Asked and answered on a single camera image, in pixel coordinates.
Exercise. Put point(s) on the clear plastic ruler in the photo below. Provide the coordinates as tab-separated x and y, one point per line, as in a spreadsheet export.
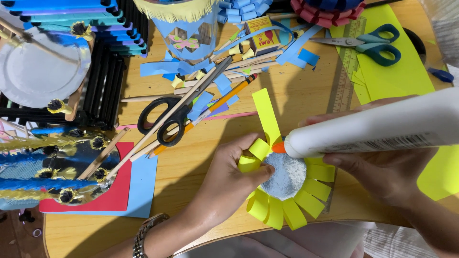
346	75

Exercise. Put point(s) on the person's right hand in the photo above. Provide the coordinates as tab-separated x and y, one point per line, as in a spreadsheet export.
387	175

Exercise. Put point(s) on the orange pencil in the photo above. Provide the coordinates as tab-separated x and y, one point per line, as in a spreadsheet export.
218	104

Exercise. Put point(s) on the red paper sheet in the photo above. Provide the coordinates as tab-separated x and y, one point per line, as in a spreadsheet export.
118	186

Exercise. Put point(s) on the blue paper lantern yellow fringe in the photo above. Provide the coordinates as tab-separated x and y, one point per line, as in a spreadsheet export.
184	32

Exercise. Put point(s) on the person's left hand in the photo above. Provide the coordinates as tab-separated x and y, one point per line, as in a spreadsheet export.
226	182

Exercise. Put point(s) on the metal wristwatch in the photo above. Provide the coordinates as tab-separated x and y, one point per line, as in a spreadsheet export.
147	233

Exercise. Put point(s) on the silver paper plate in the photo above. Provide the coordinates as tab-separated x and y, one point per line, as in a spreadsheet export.
39	71

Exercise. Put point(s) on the yellow-green paper piece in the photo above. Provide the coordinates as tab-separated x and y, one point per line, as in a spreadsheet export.
439	175

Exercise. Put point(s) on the blue paper loop flower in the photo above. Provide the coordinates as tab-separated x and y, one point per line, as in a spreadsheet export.
242	10

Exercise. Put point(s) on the light blue paper sheet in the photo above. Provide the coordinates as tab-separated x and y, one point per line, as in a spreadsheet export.
143	193

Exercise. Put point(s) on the clear plastic bag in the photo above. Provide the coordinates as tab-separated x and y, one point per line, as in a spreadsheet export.
443	28

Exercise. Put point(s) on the silver craft with feathers pompoms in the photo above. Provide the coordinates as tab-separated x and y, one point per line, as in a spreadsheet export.
61	168

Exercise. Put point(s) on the large yellow-green paper sheet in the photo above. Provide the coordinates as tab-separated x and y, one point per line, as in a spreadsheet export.
394	71

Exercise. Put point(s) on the long wooden stick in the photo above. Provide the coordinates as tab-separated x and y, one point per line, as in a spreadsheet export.
143	141

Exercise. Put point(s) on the black and blue stick structure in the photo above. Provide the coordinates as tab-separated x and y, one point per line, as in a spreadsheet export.
107	79

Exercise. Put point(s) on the yellow matchbox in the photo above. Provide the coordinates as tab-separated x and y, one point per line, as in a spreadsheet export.
263	36

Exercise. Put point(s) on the yellow paper loop flower craft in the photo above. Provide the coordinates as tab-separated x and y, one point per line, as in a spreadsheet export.
287	208

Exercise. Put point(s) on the blue pen cap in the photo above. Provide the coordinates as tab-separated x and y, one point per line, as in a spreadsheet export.
441	75

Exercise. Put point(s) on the red paper loop flower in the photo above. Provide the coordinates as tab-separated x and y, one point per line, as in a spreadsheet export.
322	16

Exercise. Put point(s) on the white glue bottle orange tip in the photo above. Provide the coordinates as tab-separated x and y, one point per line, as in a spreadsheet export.
376	129

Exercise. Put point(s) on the heap of blue paper strips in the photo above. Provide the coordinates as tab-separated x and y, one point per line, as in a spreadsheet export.
200	102

